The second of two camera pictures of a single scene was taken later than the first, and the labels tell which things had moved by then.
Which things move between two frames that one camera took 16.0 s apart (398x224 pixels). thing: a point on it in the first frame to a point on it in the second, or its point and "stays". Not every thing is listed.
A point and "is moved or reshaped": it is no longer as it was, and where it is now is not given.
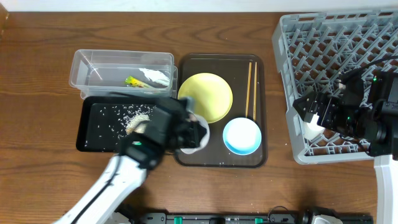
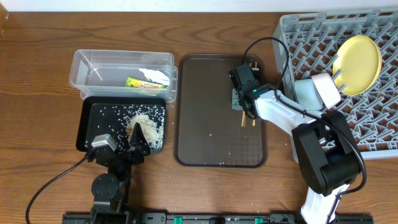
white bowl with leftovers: x=204 y=140 to x=328 y=88
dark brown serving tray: x=231 y=67 stays
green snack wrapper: x=133 y=81 is moved or reshaped
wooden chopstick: x=249 y=86 is moved or reshaped
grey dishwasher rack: x=313 y=50 stays
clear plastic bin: x=96 y=73 stays
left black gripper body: x=189 y=132 to x=123 y=152
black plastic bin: x=102 y=121 stays
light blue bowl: x=242 y=136 to x=307 y=96
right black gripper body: x=323 y=109 to x=238 y=74
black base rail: x=308 y=216 stays
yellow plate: x=211 y=93 to x=360 y=59
